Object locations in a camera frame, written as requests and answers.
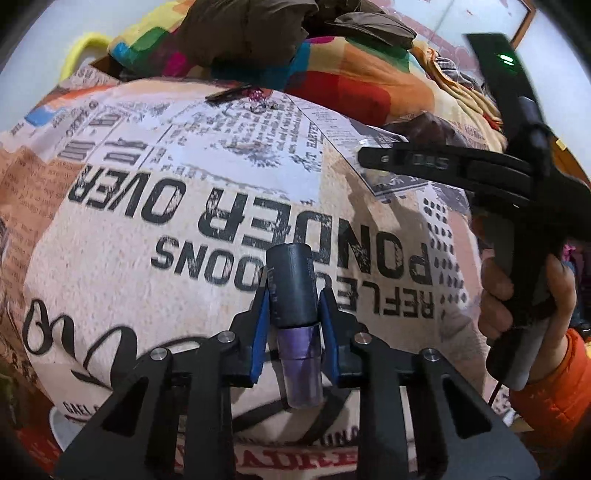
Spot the black rectangular device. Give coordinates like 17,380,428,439
205,83,253,103

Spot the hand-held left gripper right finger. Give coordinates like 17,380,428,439
318,286,541,480

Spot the yellow padded tube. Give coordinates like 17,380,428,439
62,34,112,83

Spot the brown padded jacket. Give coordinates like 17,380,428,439
178,0,417,78

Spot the multicoloured fleece blanket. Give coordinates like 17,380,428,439
108,0,462,126

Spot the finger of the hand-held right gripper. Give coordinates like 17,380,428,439
455,161,557,206
358,142,532,188

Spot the grey striped cloth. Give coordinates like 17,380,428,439
434,54,483,90

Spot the white plastic object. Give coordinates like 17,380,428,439
48,406,95,450

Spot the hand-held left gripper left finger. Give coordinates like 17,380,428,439
53,285,271,480

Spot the frosted door with pink hearts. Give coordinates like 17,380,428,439
383,0,539,58

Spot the black and purple tube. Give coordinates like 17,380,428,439
265,244,325,410

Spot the person's right hand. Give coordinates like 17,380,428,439
470,213,578,384

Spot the person's right forearm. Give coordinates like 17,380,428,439
508,328,591,462

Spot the beige fleece blanket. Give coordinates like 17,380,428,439
411,44,509,153

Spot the newspaper print bedsheet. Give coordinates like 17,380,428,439
0,65,513,468

